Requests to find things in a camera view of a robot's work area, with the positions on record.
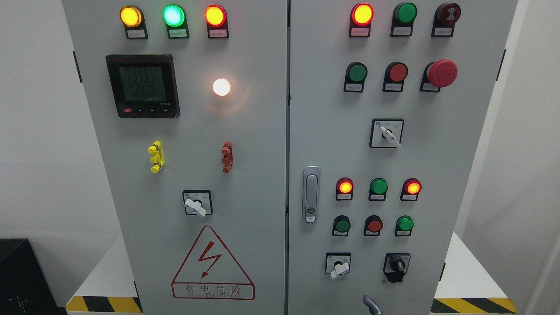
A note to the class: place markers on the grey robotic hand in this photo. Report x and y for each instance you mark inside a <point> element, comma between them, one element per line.
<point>372,306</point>

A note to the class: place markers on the silver door handle latch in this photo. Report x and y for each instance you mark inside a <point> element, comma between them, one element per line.
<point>310,200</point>

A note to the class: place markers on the grey right cabinet door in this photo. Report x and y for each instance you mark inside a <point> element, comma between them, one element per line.
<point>331,128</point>

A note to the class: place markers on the grey cabinet door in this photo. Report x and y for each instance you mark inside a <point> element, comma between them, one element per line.
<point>248,202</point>
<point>331,128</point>

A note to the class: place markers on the grey left cabinet door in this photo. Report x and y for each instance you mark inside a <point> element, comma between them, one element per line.
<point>248,202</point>

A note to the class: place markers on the red push button lower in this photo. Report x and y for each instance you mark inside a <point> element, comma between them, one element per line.
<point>373,226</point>

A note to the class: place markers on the red push button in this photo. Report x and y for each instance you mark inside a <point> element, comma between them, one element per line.
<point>395,74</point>
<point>373,226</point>

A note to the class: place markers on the green push button lower right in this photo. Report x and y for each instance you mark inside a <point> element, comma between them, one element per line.
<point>404,226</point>

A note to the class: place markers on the green push button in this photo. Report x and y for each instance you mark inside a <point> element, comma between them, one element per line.
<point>341,226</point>
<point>355,76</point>
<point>404,226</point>

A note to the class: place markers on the green push button lower left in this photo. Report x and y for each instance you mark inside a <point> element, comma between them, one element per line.
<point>341,226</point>

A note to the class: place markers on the white platform with hazard stripes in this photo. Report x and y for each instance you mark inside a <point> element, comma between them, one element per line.
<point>465,287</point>

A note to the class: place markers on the green indicator middle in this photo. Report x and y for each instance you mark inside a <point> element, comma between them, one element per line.
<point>378,189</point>

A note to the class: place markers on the red lit indicator middle left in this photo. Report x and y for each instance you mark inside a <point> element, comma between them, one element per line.
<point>344,189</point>

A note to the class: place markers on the red lit indicator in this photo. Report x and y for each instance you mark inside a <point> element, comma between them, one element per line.
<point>361,17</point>
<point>410,190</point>
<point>344,189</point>

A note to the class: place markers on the red lit indicator middle right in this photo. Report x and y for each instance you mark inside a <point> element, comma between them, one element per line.
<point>410,190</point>

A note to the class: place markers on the red electric danger warning sticker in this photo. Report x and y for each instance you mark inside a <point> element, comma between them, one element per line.
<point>210,271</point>

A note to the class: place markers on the red terminal connector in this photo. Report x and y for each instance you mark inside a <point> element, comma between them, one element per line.
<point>227,159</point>

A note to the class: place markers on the red push button upper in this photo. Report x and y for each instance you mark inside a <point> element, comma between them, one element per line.
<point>395,74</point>

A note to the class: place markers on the green push button upper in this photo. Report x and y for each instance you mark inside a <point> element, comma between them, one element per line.
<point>355,76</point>

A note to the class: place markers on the red emergency stop button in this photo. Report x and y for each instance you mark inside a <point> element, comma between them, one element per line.
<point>439,74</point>

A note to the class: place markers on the white lit indicator light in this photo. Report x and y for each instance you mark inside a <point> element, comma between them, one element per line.
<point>221,87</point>

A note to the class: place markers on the yellow terminal connector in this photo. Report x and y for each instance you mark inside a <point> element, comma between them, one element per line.
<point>156,156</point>

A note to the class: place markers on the red lit indicator top right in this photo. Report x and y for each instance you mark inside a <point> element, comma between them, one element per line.
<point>361,17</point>

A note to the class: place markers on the green indicator top right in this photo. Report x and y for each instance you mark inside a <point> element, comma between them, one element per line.
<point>403,19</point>

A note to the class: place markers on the dark red buzzer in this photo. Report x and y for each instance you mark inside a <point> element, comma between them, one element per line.
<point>445,18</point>

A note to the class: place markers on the black digital power meter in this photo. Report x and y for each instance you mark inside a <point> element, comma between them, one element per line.
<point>144,86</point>

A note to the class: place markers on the orange red indicator light left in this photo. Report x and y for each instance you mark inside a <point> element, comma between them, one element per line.
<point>217,22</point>

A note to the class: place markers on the black box bottom left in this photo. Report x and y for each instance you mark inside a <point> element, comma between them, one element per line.
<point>23,288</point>

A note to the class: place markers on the green lit indicator light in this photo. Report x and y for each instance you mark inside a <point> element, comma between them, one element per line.
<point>175,20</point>

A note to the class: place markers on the yellow indicator light top left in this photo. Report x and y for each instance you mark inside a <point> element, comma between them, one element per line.
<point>134,22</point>

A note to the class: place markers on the black key selector switch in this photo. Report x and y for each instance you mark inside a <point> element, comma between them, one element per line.
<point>396,266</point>

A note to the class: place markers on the white selector switch lower right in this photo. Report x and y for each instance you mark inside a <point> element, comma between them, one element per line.
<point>337,264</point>

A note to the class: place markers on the white selector switch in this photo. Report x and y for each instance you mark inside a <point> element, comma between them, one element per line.
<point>386,133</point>
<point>337,264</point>

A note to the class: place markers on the white selector switch upper right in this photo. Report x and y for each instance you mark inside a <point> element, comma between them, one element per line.
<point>386,133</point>

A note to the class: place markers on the white selector switch left door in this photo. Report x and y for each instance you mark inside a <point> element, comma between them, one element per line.
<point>197,202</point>

